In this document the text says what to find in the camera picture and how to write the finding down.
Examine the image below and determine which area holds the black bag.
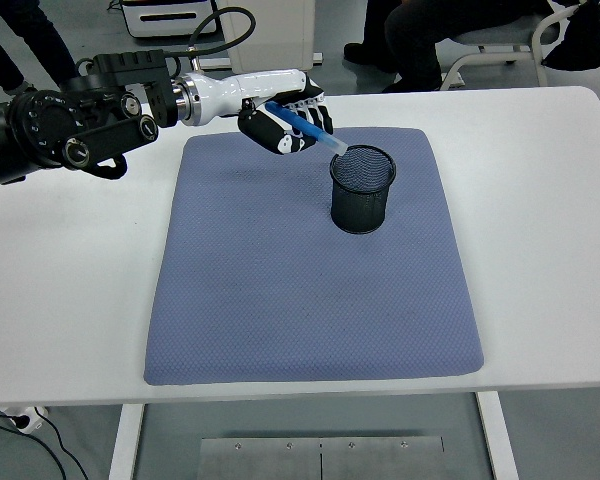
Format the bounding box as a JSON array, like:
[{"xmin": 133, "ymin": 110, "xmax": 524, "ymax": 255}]
[{"xmin": 542, "ymin": 0, "xmax": 600, "ymax": 71}]

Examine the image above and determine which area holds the black mesh pen holder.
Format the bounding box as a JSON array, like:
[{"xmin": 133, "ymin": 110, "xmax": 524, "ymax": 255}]
[{"xmin": 328, "ymin": 144, "xmax": 398, "ymax": 235}]

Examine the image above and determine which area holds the seated person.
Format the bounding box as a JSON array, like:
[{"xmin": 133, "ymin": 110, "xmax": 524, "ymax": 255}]
[{"xmin": 343, "ymin": 0, "xmax": 556, "ymax": 94}]

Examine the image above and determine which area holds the white box appliance with slot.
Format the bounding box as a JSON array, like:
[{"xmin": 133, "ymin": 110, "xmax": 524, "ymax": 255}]
[{"xmin": 119, "ymin": 0, "xmax": 219, "ymax": 40}]

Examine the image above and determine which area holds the black power cable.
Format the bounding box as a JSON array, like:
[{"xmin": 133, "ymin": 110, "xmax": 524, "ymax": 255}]
[{"xmin": 0, "ymin": 407, "xmax": 89, "ymax": 480}]

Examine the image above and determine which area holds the blue-grey textured mat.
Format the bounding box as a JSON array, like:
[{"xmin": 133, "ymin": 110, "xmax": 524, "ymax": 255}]
[{"xmin": 143, "ymin": 127, "xmax": 485, "ymax": 387}]

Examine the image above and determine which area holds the white frame chair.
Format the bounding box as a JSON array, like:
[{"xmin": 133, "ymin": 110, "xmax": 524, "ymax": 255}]
[{"xmin": 439, "ymin": 4, "xmax": 581, "ymax": 92}]

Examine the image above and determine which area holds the white table leg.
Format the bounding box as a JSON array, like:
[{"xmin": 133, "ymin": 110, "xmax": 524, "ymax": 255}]
[
  {"xmin": 476, "ymin": 391, "xmax": 520, "ymax": 480},
  {"xmin": 108, "ymin": 403, "xmax": 145, "ymax": 480}
]

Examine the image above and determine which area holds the blue marker pen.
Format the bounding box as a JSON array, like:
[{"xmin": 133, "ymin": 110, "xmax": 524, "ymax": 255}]
[{"xmin": 265, "ymin": 102, "xmax": 350, "ymax": 155}]

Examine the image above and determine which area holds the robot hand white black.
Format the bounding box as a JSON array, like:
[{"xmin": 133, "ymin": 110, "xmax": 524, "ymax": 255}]
[{"xmin": 194, "ymin": 68, "xmax": 335, "ymax": 156}]

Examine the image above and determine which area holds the white power strip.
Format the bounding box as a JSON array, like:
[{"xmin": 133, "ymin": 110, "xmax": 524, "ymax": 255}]
[{"xmin": 0, "ymin": 405, "xmax": 49, "ymax": 434}]

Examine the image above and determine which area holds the standing person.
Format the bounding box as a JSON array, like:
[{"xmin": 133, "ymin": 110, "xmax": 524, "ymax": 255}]
[{"xmin": 0, "ymin": 0, "xmax": 79, "ymax": 96}]

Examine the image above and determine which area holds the white floor base bar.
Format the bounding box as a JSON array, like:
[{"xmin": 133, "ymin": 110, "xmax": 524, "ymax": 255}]
[{"xmin": 199, "ymin": 52, "xmax": 324, "ymax": 69}]

